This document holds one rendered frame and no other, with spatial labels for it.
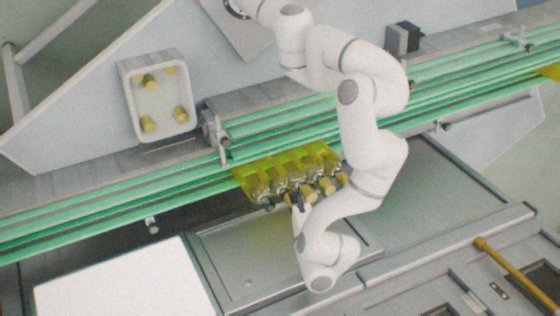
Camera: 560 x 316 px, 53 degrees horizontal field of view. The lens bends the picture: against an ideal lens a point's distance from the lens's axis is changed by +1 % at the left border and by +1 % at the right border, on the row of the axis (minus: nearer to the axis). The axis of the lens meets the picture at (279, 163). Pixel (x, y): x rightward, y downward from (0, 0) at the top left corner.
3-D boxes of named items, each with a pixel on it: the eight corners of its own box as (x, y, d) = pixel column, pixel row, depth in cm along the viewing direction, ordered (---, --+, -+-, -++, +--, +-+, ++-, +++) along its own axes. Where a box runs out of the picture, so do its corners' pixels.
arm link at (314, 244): (376, 179, 124) (336, 254, 132) (326, 165, 119) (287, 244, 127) (392, 199, 117) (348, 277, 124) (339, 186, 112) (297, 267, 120)
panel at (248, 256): (30, 293, 151) (45, 398, 126) (26, 285, 149) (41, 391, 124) (324, 188, 179) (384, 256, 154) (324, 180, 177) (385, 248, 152)
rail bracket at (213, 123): (211, 154, 164) (226, 177, 155) (202, 105, 154) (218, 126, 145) (220, 151, 165) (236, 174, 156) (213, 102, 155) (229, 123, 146)
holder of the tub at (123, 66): (136, 144, 168) (143, 158, 162) (114, 61, 151) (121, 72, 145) (191, 128, 173) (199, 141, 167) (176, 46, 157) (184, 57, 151)
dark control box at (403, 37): (384, 47, 189) (398, 56, 183) (385, 24, 184) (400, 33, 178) (404, 41, 191) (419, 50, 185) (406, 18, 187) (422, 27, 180)
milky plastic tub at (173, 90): (132, 131, 164) (140, 145, 158) (114, 61, 151) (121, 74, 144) (189, 114, 170) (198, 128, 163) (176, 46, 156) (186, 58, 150)
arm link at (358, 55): (340, 32, 115) (393, 55, 106) (378, 42, 125) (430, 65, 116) (316, 94, 120) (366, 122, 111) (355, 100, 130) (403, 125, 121)
